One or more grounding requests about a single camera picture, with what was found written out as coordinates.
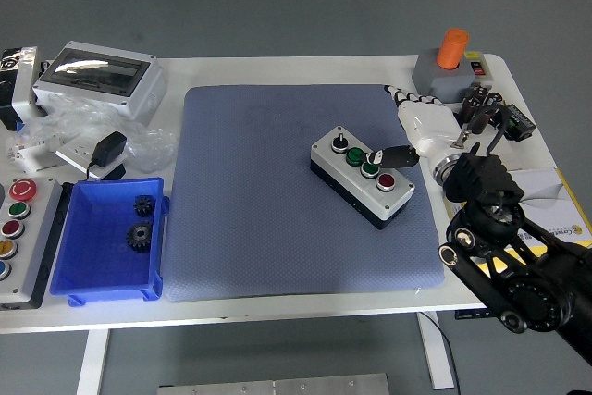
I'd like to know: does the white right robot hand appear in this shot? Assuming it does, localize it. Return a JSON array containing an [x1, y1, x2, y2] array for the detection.
[[366, 84, 464, 169]]

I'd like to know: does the grey four-button control box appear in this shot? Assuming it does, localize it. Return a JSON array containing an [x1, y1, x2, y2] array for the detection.
[[309, 125, 416, 230]]

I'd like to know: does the grey five-button control box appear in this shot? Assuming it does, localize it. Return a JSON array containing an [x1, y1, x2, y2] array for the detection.
[[0, 177, 73, 311]]

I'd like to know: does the orange cylinder knob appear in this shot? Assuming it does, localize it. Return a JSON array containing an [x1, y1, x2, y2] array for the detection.
[[436, 28, 471, 70]]

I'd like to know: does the black module with green terminals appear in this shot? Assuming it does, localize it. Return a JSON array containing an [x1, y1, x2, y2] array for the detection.
[[489, 103, 537, 142]]

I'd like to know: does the white and yellow cardboard box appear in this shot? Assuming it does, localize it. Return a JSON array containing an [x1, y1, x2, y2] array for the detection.
[[442, 167, 592, 249]]

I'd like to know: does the blue-grey textured mat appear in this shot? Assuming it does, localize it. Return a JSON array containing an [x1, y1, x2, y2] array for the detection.
[[162, 84, 446, 302]]

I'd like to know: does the white table leg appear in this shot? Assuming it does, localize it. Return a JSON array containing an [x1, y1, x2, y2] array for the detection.
[[415, 311, 457, 390], [76, 328, 113, 395]]

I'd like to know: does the clear plastic bag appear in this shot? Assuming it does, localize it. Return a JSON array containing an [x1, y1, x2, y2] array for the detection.
[[20, 93, 179, 175]]

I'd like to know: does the small black bevel gear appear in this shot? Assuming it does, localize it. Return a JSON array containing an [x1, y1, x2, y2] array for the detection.
[[133, 194, 156, 218]]

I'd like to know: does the grey metal plate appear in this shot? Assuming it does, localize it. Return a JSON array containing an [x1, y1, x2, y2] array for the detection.
[[156, 372, 391, 395]]

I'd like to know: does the large black bevel gear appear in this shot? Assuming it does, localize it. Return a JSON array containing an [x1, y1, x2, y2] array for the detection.
[[125, 221, 154, 253]]

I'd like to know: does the black power adapter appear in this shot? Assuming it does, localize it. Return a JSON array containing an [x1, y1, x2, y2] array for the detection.
[[85, 130, 129, 181]]

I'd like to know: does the blue plastic bin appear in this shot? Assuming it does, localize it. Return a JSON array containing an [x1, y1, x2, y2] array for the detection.
[[49, 177, 171, 307]]

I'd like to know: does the white rectangular device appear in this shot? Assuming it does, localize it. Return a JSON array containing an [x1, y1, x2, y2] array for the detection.
[[10, 46, 48, 121]]

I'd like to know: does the white terminal block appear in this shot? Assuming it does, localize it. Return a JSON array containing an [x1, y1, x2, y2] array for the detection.
[[6, 132, 65, 174]]

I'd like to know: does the grey switch box base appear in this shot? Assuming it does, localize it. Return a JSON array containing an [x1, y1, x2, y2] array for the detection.
[[411, 47, 495, 104]]

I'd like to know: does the thin black cable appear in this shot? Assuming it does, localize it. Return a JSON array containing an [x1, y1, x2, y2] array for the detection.
[[425, 311, 460, 395]]

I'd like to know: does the grey enclosure with clear lid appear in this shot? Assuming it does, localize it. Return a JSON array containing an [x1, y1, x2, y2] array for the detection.
[[31, 41, 168, 126]]

